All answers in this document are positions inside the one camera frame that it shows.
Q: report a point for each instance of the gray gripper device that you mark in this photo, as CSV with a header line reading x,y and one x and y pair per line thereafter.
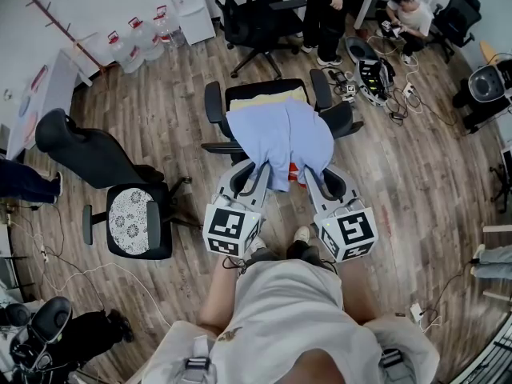
x,y
346,92

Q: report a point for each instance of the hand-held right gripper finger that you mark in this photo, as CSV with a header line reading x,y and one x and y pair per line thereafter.
x,y
316,200
351,192

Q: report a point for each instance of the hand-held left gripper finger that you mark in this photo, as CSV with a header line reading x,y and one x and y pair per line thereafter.
x,y
224,182
263,192

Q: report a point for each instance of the white desk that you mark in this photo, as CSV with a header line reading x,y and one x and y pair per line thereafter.
x,y
365,6

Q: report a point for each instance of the person's shoe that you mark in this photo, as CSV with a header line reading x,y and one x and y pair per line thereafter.
x,y
258,245
302,234

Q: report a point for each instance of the black white backpack rig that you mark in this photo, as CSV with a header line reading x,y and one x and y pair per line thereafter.
x,y
373,81

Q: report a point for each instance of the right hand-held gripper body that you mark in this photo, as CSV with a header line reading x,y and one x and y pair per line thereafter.
x,y
354,230

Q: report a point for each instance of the person's left forearm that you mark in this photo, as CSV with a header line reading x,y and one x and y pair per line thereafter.
x,y
220,302

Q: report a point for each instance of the person's white t-shirt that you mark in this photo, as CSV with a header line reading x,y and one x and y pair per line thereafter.
x,y
288,310

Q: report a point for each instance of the black office chair with headrest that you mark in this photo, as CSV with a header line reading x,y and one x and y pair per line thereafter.
x,y
260,18

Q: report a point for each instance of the wooden coat rack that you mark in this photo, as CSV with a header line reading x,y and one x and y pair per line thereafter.
x,y
66,30

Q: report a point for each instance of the white water dispenser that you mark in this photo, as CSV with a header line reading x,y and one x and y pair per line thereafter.
x,y
192,14

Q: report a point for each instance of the black high-back office chair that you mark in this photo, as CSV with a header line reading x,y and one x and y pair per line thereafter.
x,y
88,154

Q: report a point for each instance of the clear water jug red cap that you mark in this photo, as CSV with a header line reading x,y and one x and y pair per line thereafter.
x,y
145,40
124,54
169,28

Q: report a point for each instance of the patterned round seat cushion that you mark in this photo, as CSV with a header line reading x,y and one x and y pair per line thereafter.
x,y
128,218

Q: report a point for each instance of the light blue shirt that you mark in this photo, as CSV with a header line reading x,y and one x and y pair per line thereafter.
x,y
272,134

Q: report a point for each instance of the white power strip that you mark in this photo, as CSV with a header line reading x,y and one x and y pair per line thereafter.
x,y
409,89
417,312

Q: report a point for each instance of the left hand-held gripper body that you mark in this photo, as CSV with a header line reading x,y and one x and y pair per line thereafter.
x,y
226,226

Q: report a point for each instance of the person's right shoe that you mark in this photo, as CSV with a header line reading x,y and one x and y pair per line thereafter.
x,y
302,234

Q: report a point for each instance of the black mesh office chair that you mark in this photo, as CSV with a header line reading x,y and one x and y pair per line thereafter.
x,y
214,102

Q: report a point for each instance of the person's left shoe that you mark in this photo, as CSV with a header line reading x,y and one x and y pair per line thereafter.
x,y
258,245

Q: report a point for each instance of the person's right forearm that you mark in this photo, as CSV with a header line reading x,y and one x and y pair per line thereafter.
x,y
360,294

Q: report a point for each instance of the white table with pink items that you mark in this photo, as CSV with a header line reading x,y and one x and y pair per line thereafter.
x,y
56,82

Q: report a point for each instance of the person's dark trousers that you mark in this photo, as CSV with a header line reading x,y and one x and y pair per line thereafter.
x,y
300,252

